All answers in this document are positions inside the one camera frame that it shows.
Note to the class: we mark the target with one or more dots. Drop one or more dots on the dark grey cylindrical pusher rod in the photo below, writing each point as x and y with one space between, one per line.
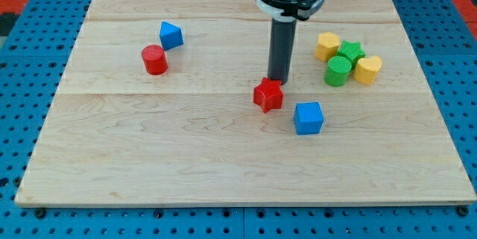
280 50

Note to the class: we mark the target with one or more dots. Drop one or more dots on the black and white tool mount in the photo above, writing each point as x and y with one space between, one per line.
288 11

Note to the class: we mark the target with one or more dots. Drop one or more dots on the red star block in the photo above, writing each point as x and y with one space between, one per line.
268 94

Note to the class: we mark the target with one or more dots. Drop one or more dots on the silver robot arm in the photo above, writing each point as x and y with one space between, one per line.
284 17

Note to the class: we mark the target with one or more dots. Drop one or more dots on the green star block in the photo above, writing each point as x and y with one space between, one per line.
351 51

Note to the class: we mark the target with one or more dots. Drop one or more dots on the yellow hexagon block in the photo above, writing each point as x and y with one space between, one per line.
327 46

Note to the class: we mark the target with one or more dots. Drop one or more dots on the green cylinder block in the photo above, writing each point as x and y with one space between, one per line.
337 71

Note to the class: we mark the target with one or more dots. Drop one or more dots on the blue cube block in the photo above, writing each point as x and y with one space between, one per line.
308 118

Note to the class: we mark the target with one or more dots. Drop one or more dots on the yellow heart block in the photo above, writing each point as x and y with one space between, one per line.
367 69

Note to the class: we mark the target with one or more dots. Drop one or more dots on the blue triangular prism block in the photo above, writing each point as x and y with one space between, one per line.
170 36

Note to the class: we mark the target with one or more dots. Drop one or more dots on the red cylinder block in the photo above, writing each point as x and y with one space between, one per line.
154 59

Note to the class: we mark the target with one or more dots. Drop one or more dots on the light wooden board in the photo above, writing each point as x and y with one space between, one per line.
118 137

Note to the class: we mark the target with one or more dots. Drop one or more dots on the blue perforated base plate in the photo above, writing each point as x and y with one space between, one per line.
32 61

